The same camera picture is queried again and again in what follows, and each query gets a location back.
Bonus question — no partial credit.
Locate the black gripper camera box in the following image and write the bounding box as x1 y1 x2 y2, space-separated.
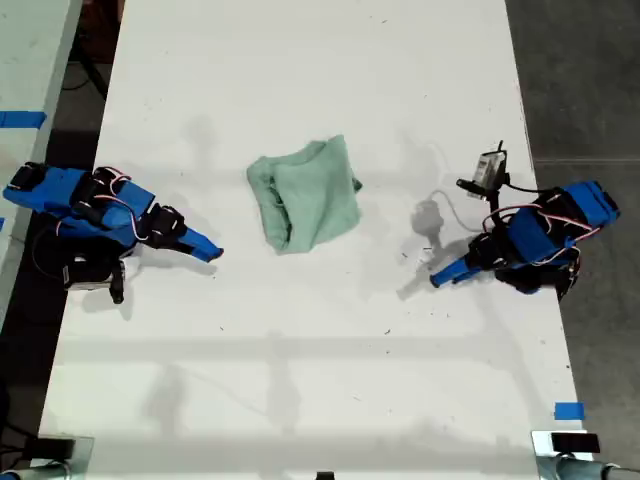
62 254 126 305
455 148 511 201

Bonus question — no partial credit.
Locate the black floor cable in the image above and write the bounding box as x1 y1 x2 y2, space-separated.
63 44 109 99

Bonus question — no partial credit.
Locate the white mounting plate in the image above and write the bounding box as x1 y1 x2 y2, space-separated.
530 429 596 457

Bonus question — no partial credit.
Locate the black box on white plate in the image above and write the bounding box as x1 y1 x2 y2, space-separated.
550 432 601 454

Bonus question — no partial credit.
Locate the pale grey side table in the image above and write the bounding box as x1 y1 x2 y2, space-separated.
0 0 84 321

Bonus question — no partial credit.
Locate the short blue tape piece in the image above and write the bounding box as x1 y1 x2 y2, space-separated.
553 401 586 421

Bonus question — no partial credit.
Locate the grey metal pipe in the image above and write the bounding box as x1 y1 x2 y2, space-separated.
537 454 640 480

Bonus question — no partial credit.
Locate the black box on metal bracket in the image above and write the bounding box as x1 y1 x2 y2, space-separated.
24 437 76 459

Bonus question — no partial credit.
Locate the pale green t-shirt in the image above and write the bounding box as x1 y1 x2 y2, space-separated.
245 133 364 256

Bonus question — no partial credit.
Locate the long blue tape strip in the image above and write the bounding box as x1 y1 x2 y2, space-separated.
0 110 47 130

